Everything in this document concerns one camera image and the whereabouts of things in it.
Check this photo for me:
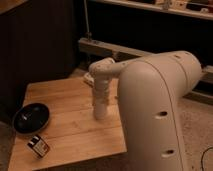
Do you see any small white bottle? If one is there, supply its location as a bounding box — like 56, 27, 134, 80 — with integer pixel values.
84, 72, 94, 86

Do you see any vertical metal pole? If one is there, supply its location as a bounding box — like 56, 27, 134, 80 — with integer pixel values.
83, 0, 92, 41

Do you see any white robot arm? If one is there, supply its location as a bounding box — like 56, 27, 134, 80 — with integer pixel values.
89, 51, 202, 171

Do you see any black bowl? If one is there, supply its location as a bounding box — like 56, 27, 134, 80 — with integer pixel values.
12, 103, 50, 134

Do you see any background shelf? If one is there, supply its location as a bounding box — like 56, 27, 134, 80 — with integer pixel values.
90, 0, 213, 21

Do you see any grey metal beam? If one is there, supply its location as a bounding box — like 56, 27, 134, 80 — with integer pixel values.
78, 38, 213, 84

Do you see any white ceramic cup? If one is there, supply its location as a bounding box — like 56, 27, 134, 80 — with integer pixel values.
93, 101, 108, 120

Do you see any wooden table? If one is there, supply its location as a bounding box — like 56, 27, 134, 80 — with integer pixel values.
8, 77, 126, 171

